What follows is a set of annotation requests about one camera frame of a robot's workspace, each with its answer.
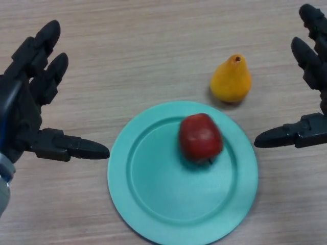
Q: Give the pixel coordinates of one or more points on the yellow pear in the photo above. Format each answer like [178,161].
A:
[231,81]

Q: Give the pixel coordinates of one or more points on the red apple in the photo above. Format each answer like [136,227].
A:
[200,137]

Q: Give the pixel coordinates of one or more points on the green round plate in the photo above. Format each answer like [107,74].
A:
[163,183]

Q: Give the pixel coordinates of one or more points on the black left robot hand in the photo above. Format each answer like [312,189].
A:
[20,107]

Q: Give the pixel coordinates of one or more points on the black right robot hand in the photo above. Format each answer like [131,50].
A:
[314,130]

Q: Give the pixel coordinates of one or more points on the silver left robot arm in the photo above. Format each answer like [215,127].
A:
[4,183]

